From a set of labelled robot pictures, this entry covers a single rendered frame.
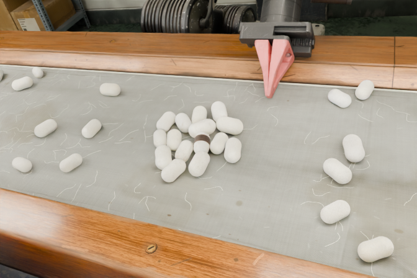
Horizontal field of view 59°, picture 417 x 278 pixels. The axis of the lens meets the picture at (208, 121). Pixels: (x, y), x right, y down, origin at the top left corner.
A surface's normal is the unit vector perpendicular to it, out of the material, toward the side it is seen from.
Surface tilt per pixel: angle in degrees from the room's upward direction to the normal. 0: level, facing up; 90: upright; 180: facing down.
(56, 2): 87
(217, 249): 0
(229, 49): 0
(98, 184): 0
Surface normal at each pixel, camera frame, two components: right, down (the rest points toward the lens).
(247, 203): -0.16, -0.78
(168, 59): -0.37, -0.11
